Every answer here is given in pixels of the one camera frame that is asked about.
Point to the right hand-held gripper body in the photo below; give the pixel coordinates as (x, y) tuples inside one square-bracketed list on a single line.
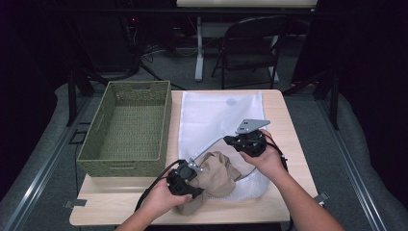
[(251, 141)]

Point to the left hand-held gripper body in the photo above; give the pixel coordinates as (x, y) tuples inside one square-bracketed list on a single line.
[(181, 183)]

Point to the beige cloth garment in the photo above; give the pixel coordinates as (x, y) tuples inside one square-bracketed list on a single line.
[(215, 176)]

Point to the person's left hand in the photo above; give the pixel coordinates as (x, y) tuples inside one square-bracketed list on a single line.
[(160, 199)]

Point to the person's right hand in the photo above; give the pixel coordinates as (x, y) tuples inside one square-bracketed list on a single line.
[(269, 163)]

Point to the green woven basket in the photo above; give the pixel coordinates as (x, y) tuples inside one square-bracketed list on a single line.
[(128, 128)]

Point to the black folding chair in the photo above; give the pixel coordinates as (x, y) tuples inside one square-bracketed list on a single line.
[(250, 61)]

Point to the grey tape piece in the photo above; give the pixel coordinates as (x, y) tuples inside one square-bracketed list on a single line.
[(76, 203), (321, 197)]

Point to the black metal stand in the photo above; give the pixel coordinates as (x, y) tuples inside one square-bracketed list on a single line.
[(72, 96), (333, 96)]

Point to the white desk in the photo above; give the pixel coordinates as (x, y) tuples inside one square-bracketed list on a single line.
[(247, 3)]

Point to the metal floor rail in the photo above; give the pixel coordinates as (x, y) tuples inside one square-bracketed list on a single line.
[(41, 166), (352, 166)]

